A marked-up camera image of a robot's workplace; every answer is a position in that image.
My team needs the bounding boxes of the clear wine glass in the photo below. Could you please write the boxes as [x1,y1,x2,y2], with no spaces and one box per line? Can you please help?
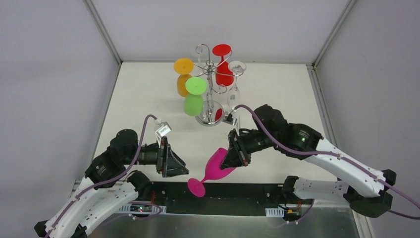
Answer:
[227,60,247,108]

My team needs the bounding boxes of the orange plastic wine glass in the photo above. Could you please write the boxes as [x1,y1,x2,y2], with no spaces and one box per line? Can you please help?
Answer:
[173,58,194,97]

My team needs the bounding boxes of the magenta plastic wine glass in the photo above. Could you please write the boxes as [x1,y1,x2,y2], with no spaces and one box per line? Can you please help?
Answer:
[187,148,235,197]

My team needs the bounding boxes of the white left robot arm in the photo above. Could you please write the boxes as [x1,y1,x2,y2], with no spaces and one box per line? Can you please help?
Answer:
[34,129,189,238]

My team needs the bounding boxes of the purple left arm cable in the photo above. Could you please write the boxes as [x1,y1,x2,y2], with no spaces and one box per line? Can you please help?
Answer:
[44,115,158,238]

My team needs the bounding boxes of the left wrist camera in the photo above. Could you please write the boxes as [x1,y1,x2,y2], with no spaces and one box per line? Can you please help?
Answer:
[154,119,172,146]

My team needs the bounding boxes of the green plastic wine glass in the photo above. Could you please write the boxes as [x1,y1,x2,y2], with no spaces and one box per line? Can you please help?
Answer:
[184,77,207,117]

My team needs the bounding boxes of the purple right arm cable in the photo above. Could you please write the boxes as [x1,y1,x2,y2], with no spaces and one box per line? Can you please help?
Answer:
[234,104,420,220]

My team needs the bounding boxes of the chrome wine glass rack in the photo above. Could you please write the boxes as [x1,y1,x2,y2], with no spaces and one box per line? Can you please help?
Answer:
[194,44,227,127]

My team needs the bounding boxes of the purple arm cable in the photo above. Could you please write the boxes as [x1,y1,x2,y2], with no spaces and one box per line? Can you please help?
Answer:
[234,104,420,220]
[44,115,158,238]

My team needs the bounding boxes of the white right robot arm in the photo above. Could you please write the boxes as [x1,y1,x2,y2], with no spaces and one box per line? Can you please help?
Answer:
[220,105,396,218]

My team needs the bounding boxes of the red plastic wine glass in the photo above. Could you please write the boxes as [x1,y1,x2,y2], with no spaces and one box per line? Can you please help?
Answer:
[212,44,234,87]

